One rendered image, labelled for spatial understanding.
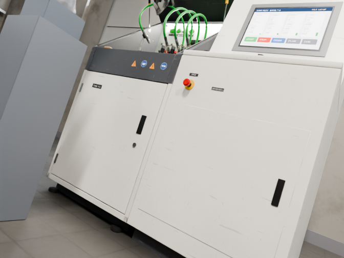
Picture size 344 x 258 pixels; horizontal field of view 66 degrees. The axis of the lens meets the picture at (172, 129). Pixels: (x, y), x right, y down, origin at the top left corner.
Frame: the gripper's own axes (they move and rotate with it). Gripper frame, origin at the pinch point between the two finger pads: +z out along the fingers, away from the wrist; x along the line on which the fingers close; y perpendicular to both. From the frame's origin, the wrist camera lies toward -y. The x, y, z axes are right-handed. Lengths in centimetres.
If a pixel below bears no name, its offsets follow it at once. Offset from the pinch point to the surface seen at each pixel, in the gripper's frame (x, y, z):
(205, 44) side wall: 33.9, -8.4, 13.8
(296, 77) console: 90, 10, 35
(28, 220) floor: 9, 43, 124
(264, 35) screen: 62, -17, 2
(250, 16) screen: 50, -20, -11
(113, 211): 24, 10, 116
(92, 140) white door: -7, 10, 86
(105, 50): -22.5, 10.2, 31.1
